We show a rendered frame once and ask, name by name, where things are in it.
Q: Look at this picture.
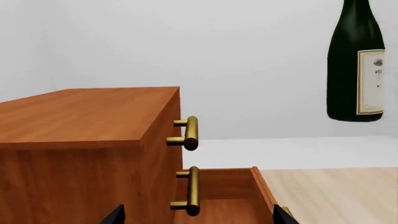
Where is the open orange wooden drawer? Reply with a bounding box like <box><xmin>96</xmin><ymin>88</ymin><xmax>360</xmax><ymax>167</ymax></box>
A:
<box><xmin>172</xmin><ymin>166</ymin><xmax>279</xmax><ymax>224</ymax></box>

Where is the dark green wine bottle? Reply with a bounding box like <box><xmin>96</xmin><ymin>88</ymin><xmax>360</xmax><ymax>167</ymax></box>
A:
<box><xmin>326</xmin><ymin>0</ymin><xmax>386</xmax><ymax>123</ymax></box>

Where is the orange wooden drawer cabinet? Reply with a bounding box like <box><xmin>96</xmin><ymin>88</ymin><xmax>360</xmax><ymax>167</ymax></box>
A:
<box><xmin>0</xmin><ymin>86</ymin><xmax>184</xmax><ymax>224</ymax></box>

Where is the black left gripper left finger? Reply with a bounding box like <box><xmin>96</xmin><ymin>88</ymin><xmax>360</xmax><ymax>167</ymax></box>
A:
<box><xmin>98</xmin><ymin>203</ymin><xmax>126</xmax><ymax>224</ymax></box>

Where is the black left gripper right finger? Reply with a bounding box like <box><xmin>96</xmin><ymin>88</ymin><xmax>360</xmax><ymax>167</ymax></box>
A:
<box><xmin>272</xmin><ymin>204</ymin><xmax>300</xmax><ymax>224</ymax></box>

